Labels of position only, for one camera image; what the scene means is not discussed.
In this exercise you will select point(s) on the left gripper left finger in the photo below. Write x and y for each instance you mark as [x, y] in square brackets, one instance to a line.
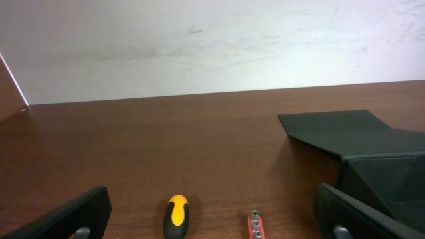
[90, 212]

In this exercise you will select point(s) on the yellow black screwdriver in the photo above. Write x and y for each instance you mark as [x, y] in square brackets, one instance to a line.
[176, 219]

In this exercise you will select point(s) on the orange socket bit rail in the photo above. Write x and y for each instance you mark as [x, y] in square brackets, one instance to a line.
[255, 226]

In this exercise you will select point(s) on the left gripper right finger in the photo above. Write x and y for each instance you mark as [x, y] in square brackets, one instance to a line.
[341, 216]

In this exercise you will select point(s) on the black open box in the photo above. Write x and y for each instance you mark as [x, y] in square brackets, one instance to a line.
[381, 166]

